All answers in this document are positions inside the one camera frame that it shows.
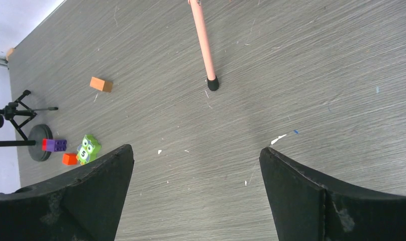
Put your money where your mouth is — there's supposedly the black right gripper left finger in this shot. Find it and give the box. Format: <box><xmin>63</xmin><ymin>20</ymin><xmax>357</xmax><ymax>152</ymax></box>
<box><xmin>0</xmin><ymin>144</ymin><xmax>134</xmax><ymax>240</ymax></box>

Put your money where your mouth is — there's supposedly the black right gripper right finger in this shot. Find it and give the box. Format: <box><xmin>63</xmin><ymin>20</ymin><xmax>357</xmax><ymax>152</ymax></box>
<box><xmin>259</xmin><ymin>147</ymin><xmax>406</xmax><ymax>240</ymax></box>

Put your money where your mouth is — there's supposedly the pink music stand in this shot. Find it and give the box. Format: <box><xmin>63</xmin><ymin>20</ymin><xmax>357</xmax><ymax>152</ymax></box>
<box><xmin>187</xmin><ymin>0</ymin><xmax>220</xmax><ymax>91</ymax></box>

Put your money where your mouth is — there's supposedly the small red-orange cube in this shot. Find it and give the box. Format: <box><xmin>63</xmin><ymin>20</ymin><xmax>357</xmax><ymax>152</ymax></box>
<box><xmin>62</xmin><ymin>153</ymin><xmax>78</xmax><ymax>166</ymax></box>

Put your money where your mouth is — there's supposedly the green owl number block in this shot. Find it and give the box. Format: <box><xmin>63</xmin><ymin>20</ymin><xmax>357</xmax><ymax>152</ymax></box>
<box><xmin>76</xmin><ymin>135</ymin><xmax>101</xmax><ymax>165</ymax></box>

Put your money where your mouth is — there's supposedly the purple and red brick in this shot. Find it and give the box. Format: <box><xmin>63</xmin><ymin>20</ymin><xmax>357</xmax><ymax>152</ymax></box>
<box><xmin>42</xmin><ymin>139</ymin><xmax>67</xmax><ymax>152</ymax></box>

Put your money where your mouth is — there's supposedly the orange wooden block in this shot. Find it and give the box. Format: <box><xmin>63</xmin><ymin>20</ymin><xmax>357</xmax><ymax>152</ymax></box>
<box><xmin>89</xmin><ymin>77</ymin><xmax>113</xmax><ymax>93</ymax></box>

